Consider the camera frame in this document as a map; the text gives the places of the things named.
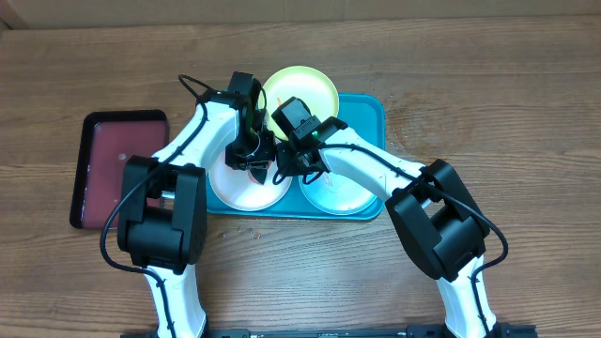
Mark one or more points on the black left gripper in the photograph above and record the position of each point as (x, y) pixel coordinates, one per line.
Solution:
(268, 154)

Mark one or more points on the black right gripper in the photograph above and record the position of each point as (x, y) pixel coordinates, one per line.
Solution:
(290, 168)

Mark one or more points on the white pink plate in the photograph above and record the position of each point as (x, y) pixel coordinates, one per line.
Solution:
(237, 190)

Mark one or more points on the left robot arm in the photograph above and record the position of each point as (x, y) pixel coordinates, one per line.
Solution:
(162, 214)

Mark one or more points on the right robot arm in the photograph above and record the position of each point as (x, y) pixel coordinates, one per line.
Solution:
(440, 226)

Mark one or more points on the teal plastic tray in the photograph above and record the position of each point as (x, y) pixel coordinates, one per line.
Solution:
(365, 117)

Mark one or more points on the dark red water tray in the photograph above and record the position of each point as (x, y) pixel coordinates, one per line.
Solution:
(108, 140)

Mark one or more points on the light blue plate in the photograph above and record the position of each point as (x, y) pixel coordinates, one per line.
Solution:
(337, 195)

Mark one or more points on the yellow plate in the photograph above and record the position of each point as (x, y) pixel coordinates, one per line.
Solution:
(310, 85)

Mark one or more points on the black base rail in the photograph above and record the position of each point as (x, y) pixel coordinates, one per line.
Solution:
(501, 330)

